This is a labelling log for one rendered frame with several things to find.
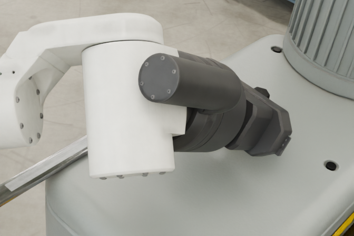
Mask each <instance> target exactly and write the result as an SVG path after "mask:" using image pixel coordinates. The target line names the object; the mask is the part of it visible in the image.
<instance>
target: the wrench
mask: <svg viewBox="0 0 354 236"><path fill-rule="evenodd" d="M87 154H88V148H87V135H85V136H83V137H81V138H80V139H78V140H76V141H75V142H73V143H71V144H69V145H68V146H66V147H64V148H62V149H61V150H59V151H57V152H55V153H54V154H52V155H50V156H48V157H47V158H45V159H43V160H41V161H40V162H38V163H36V164H34V165H33V166H31V167H30V168H28V169H26V170H24V171H23V172H21V173H19V174H18V175H16V176H14V177H12V178H10V179H9V180H7V181H5V182H4V183H2V184H0V207H1V206H3V205H5V204H6V203H8V202H9V201H11V200H13V199H14V198H16V197H18V196H19V195H21V194H23V193H24V192H26V191H28V190H29V189H31V188H33V187H34V186H36V185H38V184H39V183H41V182H43V181H44V180H46V179H48V178H49V177H51V176H52V175H54V174H55V173H57V172H59V171H60V170H62V169H64V168H66V167H67V166H69V165H70V164H72V163H74V162H75V161H77V160H79V159H80V158H82V157H84V156H85V155H87Z"/></svg>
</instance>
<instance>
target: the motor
mask: <svg viewBox="0 0 354 236"><path fill-rule="evenodd" d="M283 51H284V54H285V56H286V58H287V60H288V61H289V63H290V64H291V65H292V66H293V67H294V69H295V70H296V71H297V72H298V73H299V74H301V75H302V76H303V77H304V78H306V79H307V80H308V81H310V82H311V83H313V84H314V85H316V86H318V87H320V88H322V89H324V90H326V91H328V92H330V93H333V94H335V95H339V96H342V97H345V98H348V99H351V100H354V0H296V1H295V4H294V7H293V11H292V14H291V18H290V22H289V25H288V27H287V30H286V34H285V37H284V40H283Z"/></svg>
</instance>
